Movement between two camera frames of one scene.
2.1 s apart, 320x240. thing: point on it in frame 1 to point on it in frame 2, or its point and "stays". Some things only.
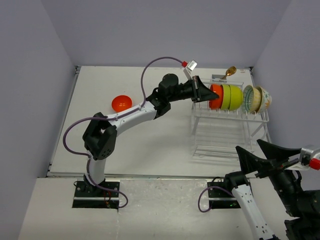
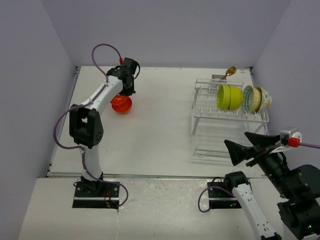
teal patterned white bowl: [251, 99] stays
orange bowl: [216, 104] to [120, 100]
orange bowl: [121, 103] stays
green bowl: [226, 98] stays
